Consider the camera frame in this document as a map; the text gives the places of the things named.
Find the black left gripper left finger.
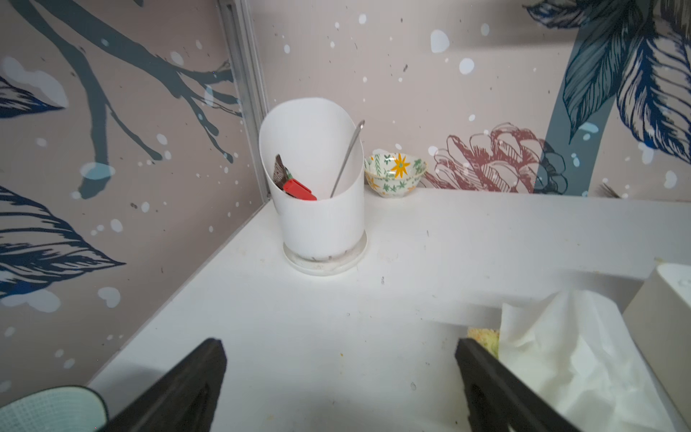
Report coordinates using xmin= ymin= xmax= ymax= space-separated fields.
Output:
xmin=101 ymin=338 xmax=227 ymax=432

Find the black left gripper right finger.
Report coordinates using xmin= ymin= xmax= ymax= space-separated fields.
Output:
xmin=455 ymin=338 xmax=579 ymax=432

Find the white tissue box base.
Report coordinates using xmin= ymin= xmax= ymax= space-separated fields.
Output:
xmin=624 ymin=263 xmax=690 ymax=424

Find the light green bowl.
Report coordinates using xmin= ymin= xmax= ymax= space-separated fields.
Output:
xmin=1 ymin=386 xmax=109 ymax=432

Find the floral patterned small bowl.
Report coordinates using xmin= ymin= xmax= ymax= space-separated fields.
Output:
xmin=364 ymin=153 xmax=428 ymax=198

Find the white utensil holder cup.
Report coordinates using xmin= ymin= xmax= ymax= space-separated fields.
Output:
xmin=258 ymin=97 xmax=367 ymax=276

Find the thin metal utensil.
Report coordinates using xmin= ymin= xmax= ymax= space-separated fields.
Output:
xmin=329 ymin=120 xmax=365 ymax=198

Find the red handled tool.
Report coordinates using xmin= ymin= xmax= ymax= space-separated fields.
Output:
xmin=272 ymin=155 xmax=317 ymax=201

